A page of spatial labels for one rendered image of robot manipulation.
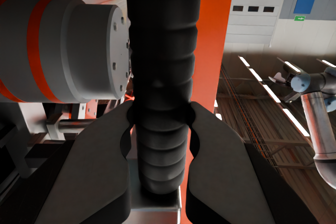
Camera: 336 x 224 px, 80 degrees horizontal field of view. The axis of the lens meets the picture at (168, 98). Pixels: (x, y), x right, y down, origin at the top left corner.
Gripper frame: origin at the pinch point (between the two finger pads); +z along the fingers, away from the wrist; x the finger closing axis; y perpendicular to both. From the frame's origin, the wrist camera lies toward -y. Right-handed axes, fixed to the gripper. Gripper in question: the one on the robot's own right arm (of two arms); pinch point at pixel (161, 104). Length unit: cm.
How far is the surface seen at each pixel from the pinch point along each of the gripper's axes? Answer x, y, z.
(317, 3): 876, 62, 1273
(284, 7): 697, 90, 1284
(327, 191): 643, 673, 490
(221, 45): 20, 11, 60
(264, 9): 583, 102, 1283
